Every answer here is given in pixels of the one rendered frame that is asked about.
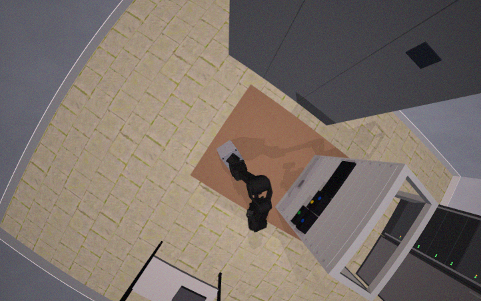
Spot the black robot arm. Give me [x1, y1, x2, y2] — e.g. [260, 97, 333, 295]
[226, 153, 272, 232]

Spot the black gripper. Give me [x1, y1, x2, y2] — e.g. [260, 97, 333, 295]
[249, 193, 262, 206]

